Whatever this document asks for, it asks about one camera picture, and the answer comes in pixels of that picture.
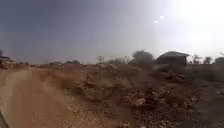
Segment dark round tree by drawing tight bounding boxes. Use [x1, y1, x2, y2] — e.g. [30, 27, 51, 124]
[129, 49, 155, 66]

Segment rocky rubble ground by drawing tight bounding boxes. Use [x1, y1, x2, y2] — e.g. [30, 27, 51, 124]
[36, 62, 224, 128]

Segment row of distant trees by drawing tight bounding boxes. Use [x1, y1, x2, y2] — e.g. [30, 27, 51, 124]
[46, 59, 83, 66]

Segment building with pitched roof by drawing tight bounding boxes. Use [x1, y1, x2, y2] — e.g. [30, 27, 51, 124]
[155, 50, 190, 68]

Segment small bare trees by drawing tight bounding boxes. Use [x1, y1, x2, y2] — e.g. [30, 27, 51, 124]
[190, 53, 214, 66]

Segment reddish-brown dirt road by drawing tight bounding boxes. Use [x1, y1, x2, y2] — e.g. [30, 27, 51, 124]
[0, 66, 101, 128]

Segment low building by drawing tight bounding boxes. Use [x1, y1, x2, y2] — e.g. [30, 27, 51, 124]
[0, 54, 18, 69]

